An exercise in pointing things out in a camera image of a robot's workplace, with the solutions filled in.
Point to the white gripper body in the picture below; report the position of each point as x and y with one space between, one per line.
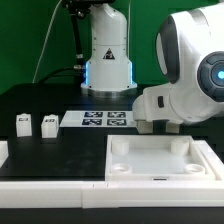
154 105

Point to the white square tabletop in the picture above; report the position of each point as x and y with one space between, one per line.
155 158

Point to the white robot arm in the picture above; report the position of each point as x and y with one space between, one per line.
190 52

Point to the white fiducial marker sheet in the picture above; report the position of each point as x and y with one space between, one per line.
120 119

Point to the white obstacle wall right piece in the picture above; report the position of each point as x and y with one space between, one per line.
212 159

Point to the white obstacle wall piece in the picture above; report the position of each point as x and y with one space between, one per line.
212 159
3 152

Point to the white obstacle wall front bar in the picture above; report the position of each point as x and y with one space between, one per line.
81 194

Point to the white obstacle wall left piece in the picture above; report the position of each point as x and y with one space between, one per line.
3 152

